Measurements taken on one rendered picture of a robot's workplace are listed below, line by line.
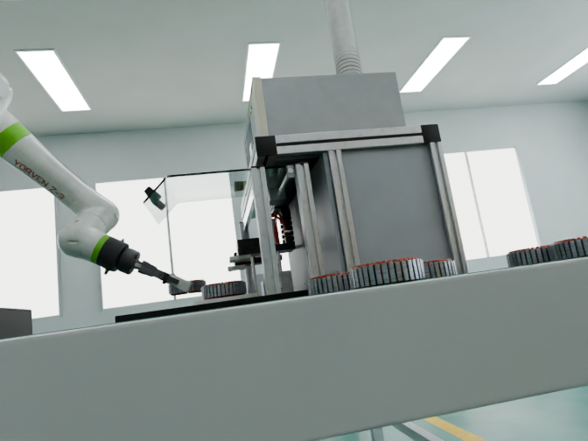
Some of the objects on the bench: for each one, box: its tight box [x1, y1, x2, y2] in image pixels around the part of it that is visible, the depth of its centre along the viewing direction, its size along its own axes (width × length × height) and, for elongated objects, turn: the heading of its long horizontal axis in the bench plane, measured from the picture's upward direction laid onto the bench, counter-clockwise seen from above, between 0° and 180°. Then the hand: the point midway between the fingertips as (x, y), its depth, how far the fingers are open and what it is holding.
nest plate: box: [193, 293, 257, 305], centre depth 111 cm, size 15×15×1 cm
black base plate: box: [115, 290, 309, 323], centre depth 123 cm, size 47×64×2 cm
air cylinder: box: [279, 271, 294, 293], centre depth 114 cm, size 5×8×6 cm
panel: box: [288, 152, 346, 291], centre depth 130 cm, size 1×66×30 cm, turn 152°
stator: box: [201, 280, 247, 300], centre depth 112 cm, size 11×11×4 cm
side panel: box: [327, 142, 469, 275], centre depth 101 cm, size 28×3×32 cm, turn 62°
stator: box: [349, 257, 426, 289], centre depth 68 cm, size 11×11×4 cm
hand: (185, 285), depth 135 cm, fingers closed on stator, 11 cm apart
